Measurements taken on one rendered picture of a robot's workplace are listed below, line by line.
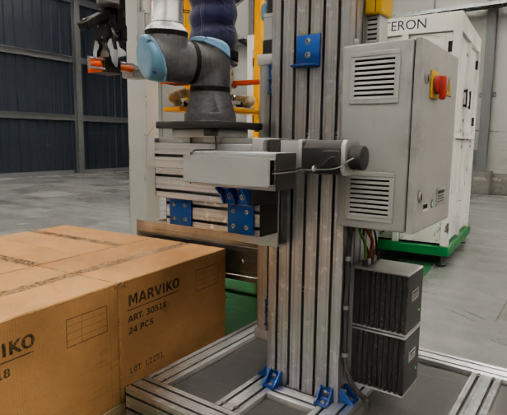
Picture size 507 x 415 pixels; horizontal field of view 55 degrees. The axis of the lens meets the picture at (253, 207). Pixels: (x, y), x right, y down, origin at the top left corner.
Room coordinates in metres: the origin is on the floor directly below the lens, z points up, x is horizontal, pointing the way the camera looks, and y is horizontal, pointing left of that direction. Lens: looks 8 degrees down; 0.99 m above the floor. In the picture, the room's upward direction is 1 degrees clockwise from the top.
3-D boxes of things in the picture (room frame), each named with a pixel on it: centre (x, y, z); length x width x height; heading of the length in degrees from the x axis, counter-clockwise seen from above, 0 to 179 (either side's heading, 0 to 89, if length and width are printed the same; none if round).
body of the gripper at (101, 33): (1.76, 0.50, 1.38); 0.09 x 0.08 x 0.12; 146
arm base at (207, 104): (1.45, 0.13, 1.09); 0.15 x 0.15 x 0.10
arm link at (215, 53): (1.45, 0.14, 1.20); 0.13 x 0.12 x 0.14; 125
